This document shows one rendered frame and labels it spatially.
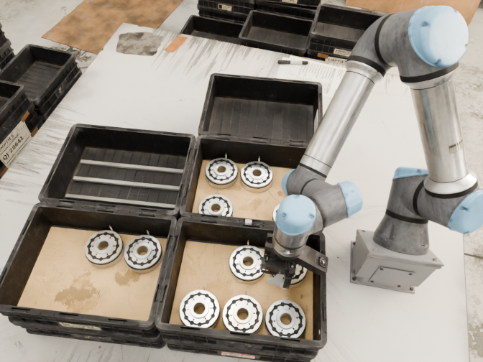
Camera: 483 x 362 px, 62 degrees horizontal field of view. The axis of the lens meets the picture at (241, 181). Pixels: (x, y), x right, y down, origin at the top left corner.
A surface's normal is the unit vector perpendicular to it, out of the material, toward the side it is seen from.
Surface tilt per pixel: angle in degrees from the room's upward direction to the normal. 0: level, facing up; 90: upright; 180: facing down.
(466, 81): 0
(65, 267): 0
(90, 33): 0
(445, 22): 48
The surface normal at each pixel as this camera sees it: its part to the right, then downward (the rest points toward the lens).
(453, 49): 0.32, 0.14
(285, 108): 0.03, -0.58
